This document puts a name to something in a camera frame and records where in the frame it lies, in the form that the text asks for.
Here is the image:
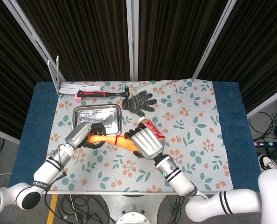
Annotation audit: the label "dark pleated curtain panel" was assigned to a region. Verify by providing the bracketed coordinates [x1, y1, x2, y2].
[138, 0, 230, 81]
[198, 0, 277, 114]
[17, 0, 131, 82]
[0, 0, 54, 139]

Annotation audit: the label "red black claw hammer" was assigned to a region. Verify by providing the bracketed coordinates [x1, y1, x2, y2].
[76, 86, 131, 99]

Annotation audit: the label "white metal bracket rack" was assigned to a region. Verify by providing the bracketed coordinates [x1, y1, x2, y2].
[46, 55, 101, 97]

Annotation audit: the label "yellow rubber chicken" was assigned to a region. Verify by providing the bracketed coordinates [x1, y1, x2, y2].
[87, 133, 139, 154]

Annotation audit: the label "grey knit work glove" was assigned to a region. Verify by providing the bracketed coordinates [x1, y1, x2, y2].
[121, 91, 158, 118]

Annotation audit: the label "white black sneaker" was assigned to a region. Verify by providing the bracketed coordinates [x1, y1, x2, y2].
[257, 154, 277, 171]

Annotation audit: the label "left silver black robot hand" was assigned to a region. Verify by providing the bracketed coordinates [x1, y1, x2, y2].
[64, 121, 108, 150]

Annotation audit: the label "black power strip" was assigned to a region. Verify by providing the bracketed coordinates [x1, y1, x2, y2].
[254, 140, 277, 148]

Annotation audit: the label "floral printed tablecloth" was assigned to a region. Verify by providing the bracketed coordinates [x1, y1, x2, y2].
[39, 78, 234, 193]

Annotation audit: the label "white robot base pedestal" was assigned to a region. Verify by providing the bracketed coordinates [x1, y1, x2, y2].
[98, 194, 167, 224]

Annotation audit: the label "brown drink bottle red label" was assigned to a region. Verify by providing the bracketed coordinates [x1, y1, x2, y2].
[138, 116, 166, 144]

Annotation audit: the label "white partition frame post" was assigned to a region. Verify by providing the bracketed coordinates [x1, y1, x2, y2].
[191, 0, 237, 79]
[126, 0, 139, 81]
[2, 0, 65, 83]
[245, 84, 277, 119]

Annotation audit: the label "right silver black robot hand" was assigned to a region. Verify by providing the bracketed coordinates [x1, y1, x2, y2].
[124, 123, 165, 161]

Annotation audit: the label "blue table cover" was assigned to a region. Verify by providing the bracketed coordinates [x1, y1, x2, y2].
[7, 80, 262, 193]

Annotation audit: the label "stainless steel tray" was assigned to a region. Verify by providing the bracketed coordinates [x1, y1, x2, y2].
[72, 104, 123, 136]

